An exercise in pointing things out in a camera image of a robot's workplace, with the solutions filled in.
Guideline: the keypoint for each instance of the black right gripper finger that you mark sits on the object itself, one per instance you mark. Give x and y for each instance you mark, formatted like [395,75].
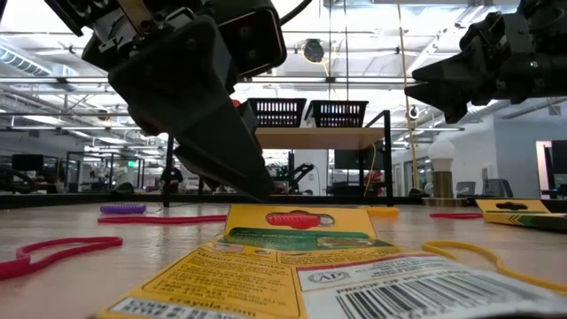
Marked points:
[452,97]
[469,66]

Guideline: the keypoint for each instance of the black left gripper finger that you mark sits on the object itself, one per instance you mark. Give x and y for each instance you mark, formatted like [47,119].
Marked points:
[257,142]
[186,102]

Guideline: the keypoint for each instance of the red rubber band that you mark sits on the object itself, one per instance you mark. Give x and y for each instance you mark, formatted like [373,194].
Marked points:
[456,216]
[177,218]
[88,241]

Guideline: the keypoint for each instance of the purple spiral wrist coil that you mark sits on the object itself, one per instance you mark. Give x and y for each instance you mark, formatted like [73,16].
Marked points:
[123,208]

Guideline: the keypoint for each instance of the yellow crayon box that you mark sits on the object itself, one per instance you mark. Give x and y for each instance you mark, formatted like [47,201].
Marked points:
[266,274]
[522,219]

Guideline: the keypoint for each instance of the yellow rubber band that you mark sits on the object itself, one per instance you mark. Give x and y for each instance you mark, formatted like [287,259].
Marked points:
[478,253]

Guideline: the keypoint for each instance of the background black robot arm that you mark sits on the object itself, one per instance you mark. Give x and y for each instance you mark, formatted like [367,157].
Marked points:
[296,175]

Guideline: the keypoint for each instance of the grey background office chair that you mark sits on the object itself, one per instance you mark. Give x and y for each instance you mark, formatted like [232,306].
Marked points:
[465,189]
[497,188]

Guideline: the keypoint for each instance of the black plastic basket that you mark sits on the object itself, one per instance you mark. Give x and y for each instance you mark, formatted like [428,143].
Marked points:
[279,113]
[336,114]

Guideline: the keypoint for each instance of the orange plastic basket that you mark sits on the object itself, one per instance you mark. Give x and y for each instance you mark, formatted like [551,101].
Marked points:
[236,103]

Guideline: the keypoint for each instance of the wooden shelf riser black legs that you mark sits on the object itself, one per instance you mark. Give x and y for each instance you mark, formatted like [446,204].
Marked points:
[319,138]

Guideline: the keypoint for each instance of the person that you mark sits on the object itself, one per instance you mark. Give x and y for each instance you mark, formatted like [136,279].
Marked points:
[172,177]

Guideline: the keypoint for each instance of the orange spiral wrist coil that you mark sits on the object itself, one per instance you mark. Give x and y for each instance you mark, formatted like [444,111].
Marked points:
[294,221]

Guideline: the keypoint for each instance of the ceiling light strip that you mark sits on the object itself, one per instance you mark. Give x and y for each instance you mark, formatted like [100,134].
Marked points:
[328,80]

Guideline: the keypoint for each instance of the black background monitor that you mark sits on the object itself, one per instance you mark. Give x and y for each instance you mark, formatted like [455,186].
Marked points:
[354,159]
[26,163]

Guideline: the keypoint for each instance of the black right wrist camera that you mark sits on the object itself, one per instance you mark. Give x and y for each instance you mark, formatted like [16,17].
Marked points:
[483,31]

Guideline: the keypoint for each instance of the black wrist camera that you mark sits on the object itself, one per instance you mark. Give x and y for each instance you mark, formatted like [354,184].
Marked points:
[254,42]
[483,31]

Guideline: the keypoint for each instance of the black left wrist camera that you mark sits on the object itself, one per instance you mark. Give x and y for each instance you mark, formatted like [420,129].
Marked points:
[254,42]

